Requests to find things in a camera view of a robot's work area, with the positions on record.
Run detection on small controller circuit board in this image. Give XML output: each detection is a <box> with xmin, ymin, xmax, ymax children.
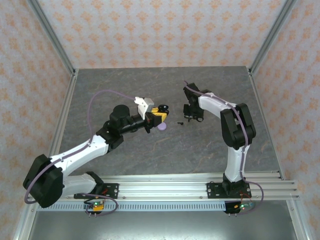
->
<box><xmin>84</xmin><ymin>199</ymin><xmax>106</xmax><ymax>213</ymax></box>
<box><xmin>232</xmin><ymin>202</ymin><xmax>256</xmax><ymax>212</ymax></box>

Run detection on grey metal base panel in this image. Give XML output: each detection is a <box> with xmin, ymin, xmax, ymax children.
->
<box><xmin>27</xmin><ymin>199</ymin><xmax>301</xmax><ymax>240</ymax></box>

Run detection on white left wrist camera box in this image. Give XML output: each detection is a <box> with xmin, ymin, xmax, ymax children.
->
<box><xmin>133</xmin><ymin>96</ymin><xmax>155</xmax><ymax>121</ymax></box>

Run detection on aluminium table side rail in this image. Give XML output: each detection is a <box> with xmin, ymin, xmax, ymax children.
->
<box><xmin>248</xmin><ymin>69</ymin><xmax>312</xmax><ymax>240</ymax></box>
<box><xmin>12</xmin><ymin>73</ymin><xmax>80</xmax><ymax>240</ymax></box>

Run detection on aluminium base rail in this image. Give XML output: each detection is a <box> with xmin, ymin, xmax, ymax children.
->
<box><xmin>66</xmin><ymin>171</ymin><xmax>301</xmax><ymax>201</ymax></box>

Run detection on white slotted cable duct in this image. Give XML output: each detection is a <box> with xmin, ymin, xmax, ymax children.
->
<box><xmin>37</xmin><ymin>201</ymin><xmax>227</xmax><ymax>213</ymax></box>

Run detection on aluminium frame post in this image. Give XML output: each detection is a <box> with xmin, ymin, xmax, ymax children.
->
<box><xmin>25</xmin><ymin>0</ymin><xmax>78</xmax><ymax>77</ymax></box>
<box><xmin>248</xmin><ymin>0</ymin><xmax>300</xmax><ymax>76</ymax></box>

